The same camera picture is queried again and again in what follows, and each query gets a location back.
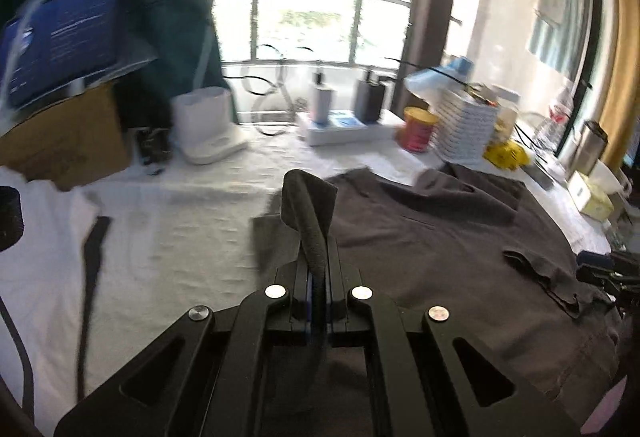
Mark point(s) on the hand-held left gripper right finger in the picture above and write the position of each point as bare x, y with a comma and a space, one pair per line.
334, 317

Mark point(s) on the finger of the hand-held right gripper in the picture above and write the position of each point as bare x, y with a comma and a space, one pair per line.
625, 299
597, 262

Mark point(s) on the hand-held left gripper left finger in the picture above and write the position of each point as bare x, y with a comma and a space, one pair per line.
302, 317

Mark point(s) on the grey shirt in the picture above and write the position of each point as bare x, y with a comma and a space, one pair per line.
425, 257

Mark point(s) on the yellow tissue box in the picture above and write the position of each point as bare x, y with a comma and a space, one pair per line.
590, 201

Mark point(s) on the pink cloth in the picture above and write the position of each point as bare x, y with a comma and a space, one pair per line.
605, 404

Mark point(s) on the steel thermos cup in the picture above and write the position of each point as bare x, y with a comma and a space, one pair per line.
587, 147

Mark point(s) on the yellow duck print bag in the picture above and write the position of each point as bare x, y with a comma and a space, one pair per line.
507, 155

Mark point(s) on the clear plastic water bottle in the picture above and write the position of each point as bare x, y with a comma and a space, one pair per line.
552, 122

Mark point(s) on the clear snack jar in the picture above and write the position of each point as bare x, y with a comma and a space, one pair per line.
506, 117

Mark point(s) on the white power strip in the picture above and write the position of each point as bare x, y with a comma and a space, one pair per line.
345, 135

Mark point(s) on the white perforated basket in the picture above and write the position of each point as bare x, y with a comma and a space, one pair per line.
462, 132

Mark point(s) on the red and yellow can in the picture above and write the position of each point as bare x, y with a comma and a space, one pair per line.
417, 132

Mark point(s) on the black charger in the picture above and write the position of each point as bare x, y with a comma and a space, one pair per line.
370, 99

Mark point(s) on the light blue plastic bag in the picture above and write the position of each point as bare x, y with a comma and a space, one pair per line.
425, 83

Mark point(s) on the white garment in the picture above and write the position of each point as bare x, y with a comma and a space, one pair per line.
45, 277

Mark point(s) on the brown cardboard box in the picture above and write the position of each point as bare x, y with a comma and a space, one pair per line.
65, 142

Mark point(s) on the black foam pad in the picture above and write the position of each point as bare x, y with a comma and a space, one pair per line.
10, 217

